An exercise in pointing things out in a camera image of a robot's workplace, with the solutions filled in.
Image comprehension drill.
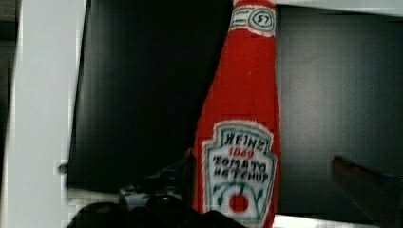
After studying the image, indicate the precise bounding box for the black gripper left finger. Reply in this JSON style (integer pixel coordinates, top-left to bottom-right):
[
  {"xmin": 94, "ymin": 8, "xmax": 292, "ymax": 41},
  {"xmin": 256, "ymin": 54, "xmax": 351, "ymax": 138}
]
[{"xmin": 119, "ymin": 156, "xmax": 195, "ymax": 211}]

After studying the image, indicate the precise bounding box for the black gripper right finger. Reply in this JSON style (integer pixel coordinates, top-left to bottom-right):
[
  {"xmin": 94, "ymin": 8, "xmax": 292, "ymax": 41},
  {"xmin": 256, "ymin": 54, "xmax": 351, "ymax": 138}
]
[{"xmin": 331, "ymin": 156, "xmax": 402, "ymax": 228}]

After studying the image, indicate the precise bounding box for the red plush ketchup bottle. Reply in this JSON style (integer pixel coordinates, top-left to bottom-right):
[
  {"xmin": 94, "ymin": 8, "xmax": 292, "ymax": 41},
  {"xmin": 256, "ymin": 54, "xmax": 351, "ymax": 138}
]
[{"xmin": 193, "ymin": 0, "xmax": 280, "ymax": 228}]

